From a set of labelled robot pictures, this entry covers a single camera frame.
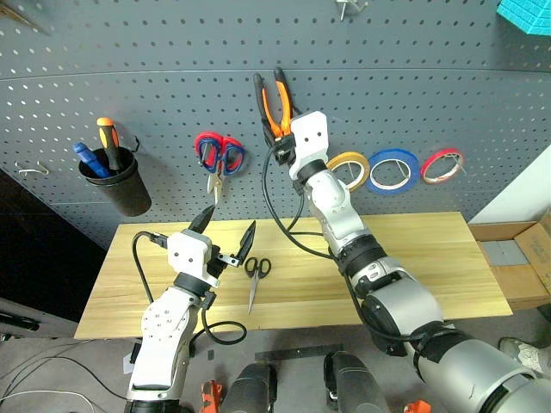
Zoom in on blue handled tool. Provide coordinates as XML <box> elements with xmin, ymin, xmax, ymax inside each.
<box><xmin>72</xmin><ymin>142</ymin><xmax>112</xmax><ymax>179</ymax></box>

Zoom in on orange black clamp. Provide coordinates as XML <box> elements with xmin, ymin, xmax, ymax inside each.
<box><xmin>200</xmin><ymin>379</ymin><xmax>224</xmax><ymax>413</ymax></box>

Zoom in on orange black pliers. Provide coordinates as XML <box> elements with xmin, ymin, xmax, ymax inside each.
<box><xmin>252</xmin><ymin>66</ymin><xmax>294</xmax><ymax>139</ymax></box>

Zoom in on black cup holder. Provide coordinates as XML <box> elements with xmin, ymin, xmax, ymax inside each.
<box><xmin>77</xmin><ymin>145</ymin><xmax>153</xmax><ymax>218</ymax></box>

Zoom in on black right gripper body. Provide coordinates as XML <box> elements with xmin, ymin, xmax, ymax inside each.
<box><xmin>269</xmin><ymin>132</ymin><xmax>298</xmax><ymax>167</ymax></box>

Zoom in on yellow tape roll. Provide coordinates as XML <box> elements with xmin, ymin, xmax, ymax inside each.
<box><xmin>325</xmin><ymin>151</ymin><xmax>372</xmax><ymax>193</ymax></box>

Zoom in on dark rounded shape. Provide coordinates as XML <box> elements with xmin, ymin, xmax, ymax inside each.
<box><xmin>323</xmin><ymin>350</ymin><xmax>391</xmax><ymax>413</ymax></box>
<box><xmin>220</xmin><ymin>362</ymin><xmax>277</xmax><ymax>413</ymax></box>

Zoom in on red tape roll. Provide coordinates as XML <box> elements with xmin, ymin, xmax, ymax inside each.
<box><xmin>419</xmin><ymin>147</ymin><xmax>467</xmax><ymax>186</ymax></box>

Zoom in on grey pegboard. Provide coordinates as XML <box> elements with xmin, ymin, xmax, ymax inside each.
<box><xmin>0</xmin><ymin>0</ymin><xmax>551</xmax><ymax>251</ymax></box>

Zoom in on black scissors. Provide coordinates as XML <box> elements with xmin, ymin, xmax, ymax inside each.
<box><xmin>244</xmin><ymin>256</ymin><xmax>273</xmax><ymax>316</ymax></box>

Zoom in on blue tape roll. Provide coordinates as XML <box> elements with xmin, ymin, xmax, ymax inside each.
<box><xmin>365</xmin><ymin>148</ymin><xmax>421</xmax><ymax>196</ymax></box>

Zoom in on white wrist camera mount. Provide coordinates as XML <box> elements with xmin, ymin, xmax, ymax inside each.
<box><xmin>166</xmin><ymin>230</ymin><xmax>214</xmax><ymax>286</ymax></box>
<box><xmin>287</xmin><ymin>110</ymin><xmax>331</xmax><ymax>180</ymax></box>

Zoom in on white panel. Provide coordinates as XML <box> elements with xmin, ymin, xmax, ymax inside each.
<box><xmin>466</xmin><ymin>143</ymin><xmax>551</xmax><ymax>225</ymax></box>

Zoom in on metal pegboard hook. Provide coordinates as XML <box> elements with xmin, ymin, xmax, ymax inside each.
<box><xmin>14</xmin><ymin>160</ymin><xmax>51</xmax><ymax>177</ymax></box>
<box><xmin>334</xmin><ymin>0</ymin><xmax>370</xmax><ymax>21</ymax></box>

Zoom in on grey shoe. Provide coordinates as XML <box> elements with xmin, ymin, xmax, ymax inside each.
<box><xmin>498</xmin><ymin>336</ymin><xmax>547</xmax><ymax>376</ymax></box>

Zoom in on cardboard box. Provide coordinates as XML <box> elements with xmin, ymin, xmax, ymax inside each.
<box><xmin>467</xmin><ymin>209</ymin><xmax>551</xmax><ymax>311</ymax></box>

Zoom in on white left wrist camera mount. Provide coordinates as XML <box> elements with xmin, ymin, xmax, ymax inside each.
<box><xmin>166</xmin><ymin>230</ymin><xmax>214</xmax><ymax>286</ymax></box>

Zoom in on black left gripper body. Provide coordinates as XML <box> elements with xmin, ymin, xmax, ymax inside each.
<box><xmin>207</xmin><ymin>243</ymin><xmax>243</xmax><ymax>285</ymax></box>

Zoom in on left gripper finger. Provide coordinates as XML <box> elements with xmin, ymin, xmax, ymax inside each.
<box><xmin>237</xmin><ymin>219</ymin><xmax>257</xmax><ymax>265</ymax></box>
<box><xmin>187</xmin><ymin>204</ymin><xmax>217</xmax><ymax>237</ymax></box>

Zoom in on thin floor cable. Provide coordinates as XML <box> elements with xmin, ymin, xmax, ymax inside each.
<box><xmin>0</xmin><ymin>342</ymin><xmax>130</xmax><ymax>413</ymax></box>

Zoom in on red blue scissors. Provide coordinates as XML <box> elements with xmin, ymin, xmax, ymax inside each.
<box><xmin>194</xmin><ymin>131</ymin><xmax>247</xmax><ymax>207</ymax></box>

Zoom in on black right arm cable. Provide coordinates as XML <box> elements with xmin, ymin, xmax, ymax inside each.
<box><xmin>261</xmin><ymin>146</ymin><xmax>414</xmax><ymax>345</ymax></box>

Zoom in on black handle tool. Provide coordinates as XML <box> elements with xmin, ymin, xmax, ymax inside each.
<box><xmin>0</xmin><ymin>311</ymin><xmax>40</xmax><ymax>333</ymax></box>

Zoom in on orange black screwdriver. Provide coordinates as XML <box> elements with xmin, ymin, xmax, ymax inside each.
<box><xmin>96</xmin><ymin>116</ymin><xmax>125</xmax><ymax>174</ymax></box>

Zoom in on teal foam block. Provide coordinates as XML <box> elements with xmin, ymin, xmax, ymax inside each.
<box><xmin>495</xmin><ymin>0</ymin><xmax>551</xmax><ymax>36</ymax></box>

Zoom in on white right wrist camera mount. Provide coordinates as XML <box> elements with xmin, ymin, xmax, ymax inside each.
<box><xmin>287</xmin><ymin>110</ymin><xmax>331</xmax><ymax>180</ymax></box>

